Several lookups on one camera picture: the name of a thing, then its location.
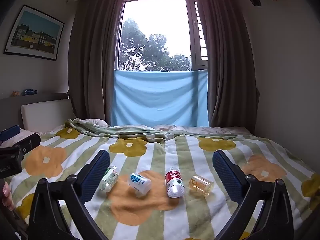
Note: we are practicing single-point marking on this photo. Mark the clear yellow cup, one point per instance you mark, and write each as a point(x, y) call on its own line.
point(201, 185)

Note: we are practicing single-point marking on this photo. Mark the red label plastic bottle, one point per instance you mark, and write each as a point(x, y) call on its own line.
point(174, 182)

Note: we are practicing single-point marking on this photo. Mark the light blue cloth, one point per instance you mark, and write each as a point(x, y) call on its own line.
point(160, 97)

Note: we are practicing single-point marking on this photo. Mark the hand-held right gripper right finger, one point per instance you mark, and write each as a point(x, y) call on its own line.
point(228, 180)

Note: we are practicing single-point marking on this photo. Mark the framed wall picture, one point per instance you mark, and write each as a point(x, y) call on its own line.
point(35, 33)

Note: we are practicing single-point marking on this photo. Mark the floral striped blanket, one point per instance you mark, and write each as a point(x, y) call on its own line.
point(160, 160)

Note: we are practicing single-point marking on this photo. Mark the small orange toy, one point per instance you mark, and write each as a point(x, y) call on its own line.
point(15, 94)

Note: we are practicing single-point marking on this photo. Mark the white headboard cushion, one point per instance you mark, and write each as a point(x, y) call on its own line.
point(46, 113)

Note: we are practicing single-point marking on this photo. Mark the brown curtain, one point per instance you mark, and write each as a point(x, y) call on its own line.
point(225, 62)
point(93, 62)

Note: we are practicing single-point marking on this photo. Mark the person's left hand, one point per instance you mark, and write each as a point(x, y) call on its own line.
point(7, 196)

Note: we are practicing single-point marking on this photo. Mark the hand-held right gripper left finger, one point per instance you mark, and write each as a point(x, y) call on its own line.
point(93, 180)

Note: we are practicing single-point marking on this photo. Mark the green label plastic bottle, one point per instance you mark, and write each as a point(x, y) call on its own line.
point(109, 178)

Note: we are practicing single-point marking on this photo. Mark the white bed sheet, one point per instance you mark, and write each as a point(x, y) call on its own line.
point(215, 130)

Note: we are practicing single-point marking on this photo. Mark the brown headboard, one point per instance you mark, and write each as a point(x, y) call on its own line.
point(32, 97)

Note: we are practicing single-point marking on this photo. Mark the small blue toy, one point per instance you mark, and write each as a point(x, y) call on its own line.
point(30, 91)

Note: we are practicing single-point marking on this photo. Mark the window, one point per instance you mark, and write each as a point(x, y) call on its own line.
point(155, 33)

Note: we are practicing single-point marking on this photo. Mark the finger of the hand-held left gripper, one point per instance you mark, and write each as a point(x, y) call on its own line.
point(30, 140)
point(11, 131)

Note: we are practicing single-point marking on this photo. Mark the white blue label bottle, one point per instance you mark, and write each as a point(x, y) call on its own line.
point(139, 183)

